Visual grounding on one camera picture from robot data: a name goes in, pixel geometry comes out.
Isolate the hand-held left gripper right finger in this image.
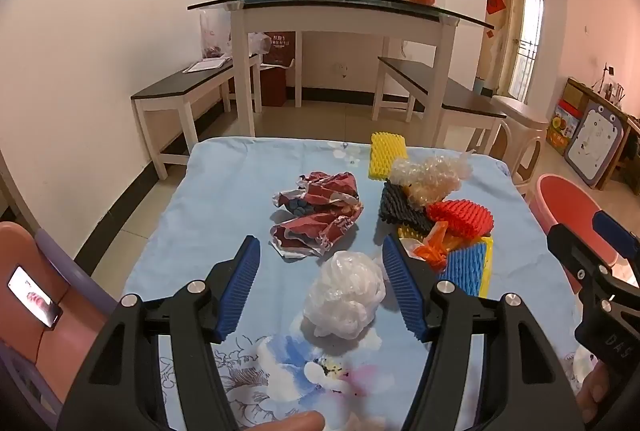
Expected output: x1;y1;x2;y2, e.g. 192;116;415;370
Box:
381;235;586;431

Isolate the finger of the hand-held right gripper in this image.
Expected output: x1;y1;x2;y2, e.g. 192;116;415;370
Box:
591;210;640;274
546;223;620;314

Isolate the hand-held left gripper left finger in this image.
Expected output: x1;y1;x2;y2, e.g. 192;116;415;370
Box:
57;235;262;431

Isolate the pink plastic basin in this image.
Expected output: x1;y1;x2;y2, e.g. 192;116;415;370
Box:
529;174;626;268

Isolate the white plastic bag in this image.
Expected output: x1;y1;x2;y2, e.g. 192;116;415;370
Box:
300;251;387;341

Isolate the black foam fruit net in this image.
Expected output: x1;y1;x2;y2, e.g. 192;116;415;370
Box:
378;181;436;237

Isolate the red printed paper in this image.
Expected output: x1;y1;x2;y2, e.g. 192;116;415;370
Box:
272;171;361;218
269;206;364;258

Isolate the yellow foam fruit net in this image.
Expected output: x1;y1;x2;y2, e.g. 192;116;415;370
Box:
368;132;409;182

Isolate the person's right hand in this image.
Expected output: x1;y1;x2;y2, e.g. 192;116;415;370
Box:
575;357;618;426

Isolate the person's left hand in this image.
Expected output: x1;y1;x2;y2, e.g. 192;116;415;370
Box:
257;411;326;431

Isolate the orange plastic bag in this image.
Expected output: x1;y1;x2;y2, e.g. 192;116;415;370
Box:
412;221;457;273

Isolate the blue foam fruit net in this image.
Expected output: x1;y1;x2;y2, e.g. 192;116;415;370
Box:
442;241;489;299

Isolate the thin yellow foam net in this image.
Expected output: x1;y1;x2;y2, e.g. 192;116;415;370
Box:
479;236;496;300

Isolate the children's drawing board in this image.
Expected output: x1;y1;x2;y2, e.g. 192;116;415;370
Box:
565;100;632;190

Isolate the red foam fruit net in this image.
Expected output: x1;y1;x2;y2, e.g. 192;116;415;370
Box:
426;200;495;238

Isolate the light blue floral tablecloth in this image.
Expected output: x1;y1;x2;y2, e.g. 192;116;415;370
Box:
122;136;593;431

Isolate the clear bubble wrap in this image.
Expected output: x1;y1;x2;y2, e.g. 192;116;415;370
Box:
389;151;474;208

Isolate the colourful cardboard box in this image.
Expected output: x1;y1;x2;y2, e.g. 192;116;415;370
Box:
545;104;584;155

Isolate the beige plastic stool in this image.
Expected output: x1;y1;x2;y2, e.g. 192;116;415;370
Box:
490;95;549;192

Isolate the wooden desk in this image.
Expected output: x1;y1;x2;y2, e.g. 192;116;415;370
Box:
565;76;640;192

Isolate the black desk stand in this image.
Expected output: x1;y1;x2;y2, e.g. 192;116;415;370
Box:
595;64;617;93

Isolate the purple plastic chair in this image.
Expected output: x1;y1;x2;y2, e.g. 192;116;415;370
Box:
0;228;121;431

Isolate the pink plastic chair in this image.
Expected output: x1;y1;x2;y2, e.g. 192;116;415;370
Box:
0;221;118;412

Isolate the white bench with dark seat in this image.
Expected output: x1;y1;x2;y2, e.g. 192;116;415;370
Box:
131;54;263;180
371;56;507;158

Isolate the smartphone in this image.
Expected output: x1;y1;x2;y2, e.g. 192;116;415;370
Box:
7;265;64;330

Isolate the red bin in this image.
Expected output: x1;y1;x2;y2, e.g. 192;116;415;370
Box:
261;67;289;107

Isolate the balcony door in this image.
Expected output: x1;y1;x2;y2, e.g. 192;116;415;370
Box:
495;0;546;102

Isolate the sheet of paper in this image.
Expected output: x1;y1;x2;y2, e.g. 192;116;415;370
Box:
182;56;231;74

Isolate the dark red paper bag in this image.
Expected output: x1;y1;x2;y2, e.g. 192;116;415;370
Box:
264;31;297;68

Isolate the white shopping bag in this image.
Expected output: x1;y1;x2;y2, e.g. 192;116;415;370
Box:
247;31;274;57

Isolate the clear plastic bag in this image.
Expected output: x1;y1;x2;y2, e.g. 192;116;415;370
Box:
199;7;234;60

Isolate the glass-top white dining table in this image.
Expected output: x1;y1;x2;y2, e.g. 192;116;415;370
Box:
187;0;496;140

